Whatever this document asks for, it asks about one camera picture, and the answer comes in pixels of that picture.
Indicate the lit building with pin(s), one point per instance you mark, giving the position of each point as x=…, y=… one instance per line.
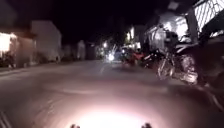
x=15, y=48

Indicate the building with metal grille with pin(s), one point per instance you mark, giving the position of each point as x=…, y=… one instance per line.
x=186, y=23

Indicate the robot's own part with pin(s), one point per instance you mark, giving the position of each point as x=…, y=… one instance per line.
x=146, y=125
x=74, y=126

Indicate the pale building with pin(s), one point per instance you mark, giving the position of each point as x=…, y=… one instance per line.
x=46, y=40

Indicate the grey asphalt road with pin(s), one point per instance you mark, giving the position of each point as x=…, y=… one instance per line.
x=83, y=86

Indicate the vehicle with bright headlight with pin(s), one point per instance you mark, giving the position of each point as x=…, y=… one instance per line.
x=111, y=57

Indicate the row of parked motorcycles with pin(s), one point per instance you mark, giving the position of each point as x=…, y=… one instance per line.
x=173, y=63

